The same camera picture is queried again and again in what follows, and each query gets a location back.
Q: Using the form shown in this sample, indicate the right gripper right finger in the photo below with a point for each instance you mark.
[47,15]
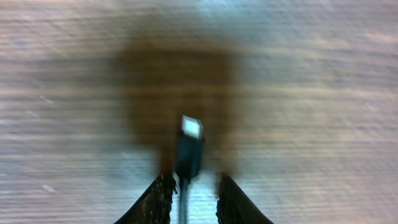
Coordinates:
[235,207]

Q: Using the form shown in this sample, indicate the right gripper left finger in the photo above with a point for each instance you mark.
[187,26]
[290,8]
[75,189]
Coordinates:
[154,205]

